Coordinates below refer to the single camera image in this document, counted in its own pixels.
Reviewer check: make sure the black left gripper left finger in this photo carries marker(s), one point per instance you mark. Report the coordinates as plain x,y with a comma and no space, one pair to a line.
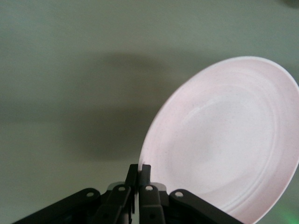
114,205

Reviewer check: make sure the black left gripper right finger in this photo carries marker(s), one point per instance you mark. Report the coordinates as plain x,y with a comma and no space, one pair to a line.
151,205

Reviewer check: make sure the pink plate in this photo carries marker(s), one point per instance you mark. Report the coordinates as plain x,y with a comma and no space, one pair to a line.
224,140

